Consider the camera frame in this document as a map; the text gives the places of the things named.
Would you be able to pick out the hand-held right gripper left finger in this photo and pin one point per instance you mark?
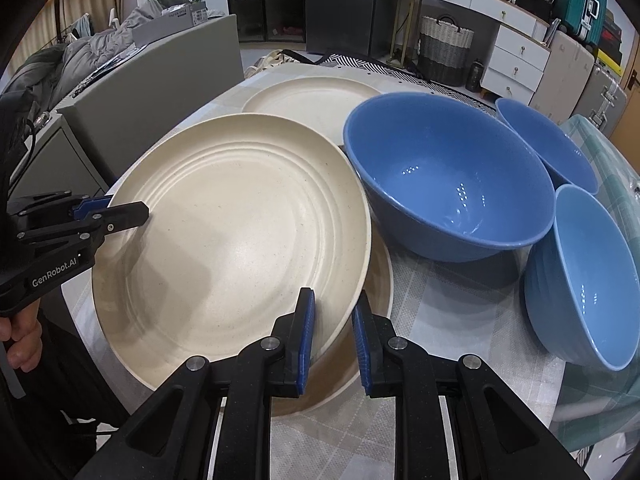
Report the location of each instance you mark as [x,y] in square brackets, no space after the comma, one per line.
[306,340]

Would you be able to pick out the white patterned rug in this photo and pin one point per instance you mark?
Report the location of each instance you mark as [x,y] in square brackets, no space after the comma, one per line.
[440,85]

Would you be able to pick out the printed tote bag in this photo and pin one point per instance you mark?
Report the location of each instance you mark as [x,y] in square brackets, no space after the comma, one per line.
[270,62]

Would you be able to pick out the black glass-door cabinet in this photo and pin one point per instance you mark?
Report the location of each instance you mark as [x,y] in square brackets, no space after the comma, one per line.
[267,5]

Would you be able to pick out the large cream speckled plate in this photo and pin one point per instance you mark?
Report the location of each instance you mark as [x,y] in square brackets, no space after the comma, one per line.
[235,240]
[380,300]
[300,105]

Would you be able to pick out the grey sofa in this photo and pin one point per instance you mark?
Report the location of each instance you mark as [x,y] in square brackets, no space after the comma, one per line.
[160,100]

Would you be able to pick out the small smooth blue bowl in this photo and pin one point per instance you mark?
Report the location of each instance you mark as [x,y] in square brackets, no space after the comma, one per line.
[550,145]

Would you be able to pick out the large blue bowl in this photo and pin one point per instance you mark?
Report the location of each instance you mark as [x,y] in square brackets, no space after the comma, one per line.
[450,185]

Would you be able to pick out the grey padded jacket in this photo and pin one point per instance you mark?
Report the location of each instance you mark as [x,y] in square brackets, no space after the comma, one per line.
[100,55]

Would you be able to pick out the grey white woven basket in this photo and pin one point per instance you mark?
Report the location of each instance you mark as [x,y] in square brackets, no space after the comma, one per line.
[445,52]

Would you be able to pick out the green suitcase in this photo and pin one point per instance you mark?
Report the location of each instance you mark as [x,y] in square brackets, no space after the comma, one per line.
[580,2]

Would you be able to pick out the beige suitcase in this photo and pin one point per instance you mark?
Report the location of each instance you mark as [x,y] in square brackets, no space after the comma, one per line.
[562,75]

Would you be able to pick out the person's dark clothing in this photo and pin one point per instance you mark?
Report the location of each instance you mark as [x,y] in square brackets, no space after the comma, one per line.
[55,420]

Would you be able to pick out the person's left hand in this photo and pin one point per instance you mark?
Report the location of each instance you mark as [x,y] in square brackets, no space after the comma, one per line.
[22,342]

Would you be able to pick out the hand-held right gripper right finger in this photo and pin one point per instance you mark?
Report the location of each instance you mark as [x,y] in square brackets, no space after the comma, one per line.
[362,350]

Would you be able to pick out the grey labelled box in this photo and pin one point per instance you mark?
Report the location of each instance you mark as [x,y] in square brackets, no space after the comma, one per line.
[172,22]

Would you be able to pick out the dark grey refrigerator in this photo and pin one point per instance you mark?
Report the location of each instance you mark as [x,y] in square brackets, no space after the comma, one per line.
[350,5]

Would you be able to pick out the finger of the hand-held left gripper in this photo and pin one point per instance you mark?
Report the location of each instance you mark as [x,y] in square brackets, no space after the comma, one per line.
[127,214]
[92,205]

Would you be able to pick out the wooden door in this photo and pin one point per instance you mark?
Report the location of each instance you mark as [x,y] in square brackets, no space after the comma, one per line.
[627,105]

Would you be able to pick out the silver suitcase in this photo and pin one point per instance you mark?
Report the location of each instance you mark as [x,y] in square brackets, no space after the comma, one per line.
[597,97]

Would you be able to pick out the black bottle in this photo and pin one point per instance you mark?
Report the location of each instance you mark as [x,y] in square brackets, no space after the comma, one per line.
[475,77]

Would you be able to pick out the white desk with drawers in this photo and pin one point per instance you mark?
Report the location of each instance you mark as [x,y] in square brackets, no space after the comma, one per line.
[515,55]

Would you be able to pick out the small ribbed blue bowl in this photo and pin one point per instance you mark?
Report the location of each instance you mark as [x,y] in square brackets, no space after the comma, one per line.
[590,285]

